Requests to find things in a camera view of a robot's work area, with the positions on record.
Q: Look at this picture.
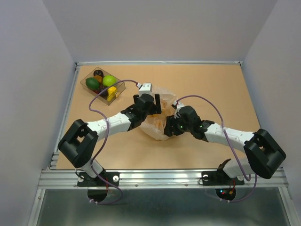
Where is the yellow pear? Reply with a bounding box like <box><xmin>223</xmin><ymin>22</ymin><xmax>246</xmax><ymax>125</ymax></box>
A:
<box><xmin>107</xmin><ymin>86</ymin><xmax>117</xmax><ymax>102</ymax></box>

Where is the green avocado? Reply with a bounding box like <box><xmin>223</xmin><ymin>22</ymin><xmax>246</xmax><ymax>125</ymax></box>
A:
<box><xmin>85</xmin><ymin>77</ymin><xmax>99</xmax><ymax>90</ymax></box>

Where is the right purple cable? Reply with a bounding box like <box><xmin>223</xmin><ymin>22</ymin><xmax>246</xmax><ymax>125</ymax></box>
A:
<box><xmin>175</xmin><ymin>95</ymin><xmax>258</xmax><ymax>203</ymax></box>

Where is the translucent plastic bag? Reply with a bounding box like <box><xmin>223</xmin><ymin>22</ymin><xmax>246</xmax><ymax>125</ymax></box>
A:
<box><xmin>139</xmin><ymin>86</ymin><xmax>178</xmax><ymax>141</ymax></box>

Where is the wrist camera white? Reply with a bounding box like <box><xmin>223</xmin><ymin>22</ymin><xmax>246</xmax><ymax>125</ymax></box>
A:
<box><xmin>172</xmin><ymin>101</ymin><xmax>185</xmax><ymax>111</ymax></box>
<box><xmin>136</xmin><ymin>83</ymin><xmax>152</xmax><ymax>97</ymax></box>

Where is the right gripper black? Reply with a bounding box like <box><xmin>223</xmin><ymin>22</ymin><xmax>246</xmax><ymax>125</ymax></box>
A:
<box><xmin>162</xmin><ymin>114</ymin><xmax>192</xmax><ymax>137</ymax></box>

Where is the aluminium front rail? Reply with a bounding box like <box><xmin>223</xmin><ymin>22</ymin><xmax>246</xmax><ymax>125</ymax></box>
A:
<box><xmin>39</xmin><ymin>168</ymin><xmax>287</xmax><ymax>189</ymax></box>

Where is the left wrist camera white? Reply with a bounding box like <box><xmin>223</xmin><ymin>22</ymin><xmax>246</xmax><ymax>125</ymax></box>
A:
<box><xmin>136</xmin><ymin>83</ymin><xmax>152</xmax><ymax>97</ymax></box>

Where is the green apple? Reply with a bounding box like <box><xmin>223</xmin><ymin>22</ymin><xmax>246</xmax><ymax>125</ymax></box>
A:
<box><xmin>102</xmin><ymin>75</ymin><xmax>117</xmax><ymax>87</ymax></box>

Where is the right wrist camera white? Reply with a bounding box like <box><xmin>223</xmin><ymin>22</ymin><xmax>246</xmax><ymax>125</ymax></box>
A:
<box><xmin>172</xmin><ymin>101</ymin><xmax>185</xmax><ymax>111</ymax></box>

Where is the clear plastic container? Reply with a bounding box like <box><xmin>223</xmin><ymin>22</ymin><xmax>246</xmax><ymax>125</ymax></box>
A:
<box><xmin>80</xmin><ymin>67</ymin><xmax>126</xmax><ymax>105</ymax></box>

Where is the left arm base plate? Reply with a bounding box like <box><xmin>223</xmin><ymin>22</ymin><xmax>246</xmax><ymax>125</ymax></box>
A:
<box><xmin>75</xmin><ymin>170</ymin><xmax>119</xmax><ymax>187</ymax></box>

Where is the red grape bunch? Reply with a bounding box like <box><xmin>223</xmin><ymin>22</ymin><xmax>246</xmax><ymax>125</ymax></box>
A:
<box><xmin>92</xmin><ymin>86</ymin><xmax>108</xmax><ymax>96</ymax></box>

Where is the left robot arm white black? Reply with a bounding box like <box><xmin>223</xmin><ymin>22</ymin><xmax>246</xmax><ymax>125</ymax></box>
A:
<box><xmin>58</xmin><ymin>94</ymin><xmax>162</xmax><ymax>186</ymax></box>

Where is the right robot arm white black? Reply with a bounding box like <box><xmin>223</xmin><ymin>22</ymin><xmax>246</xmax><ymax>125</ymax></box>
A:
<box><xmin>164</xmin><ymin>106</ymin><xmax>286</xmax><ymax>184</ymax></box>

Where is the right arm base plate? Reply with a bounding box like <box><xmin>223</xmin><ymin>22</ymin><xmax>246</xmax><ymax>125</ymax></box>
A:
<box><xmin>198</xmin><ymin>170</ymin><xmax>245</xmax><ymax>202</ymax></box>

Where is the dark purple plum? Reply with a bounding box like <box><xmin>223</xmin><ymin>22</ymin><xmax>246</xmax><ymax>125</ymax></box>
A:
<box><xmin>93</xmin><ymin>69</ymin><xmax>103</xmax><ymax>77</ymax></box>

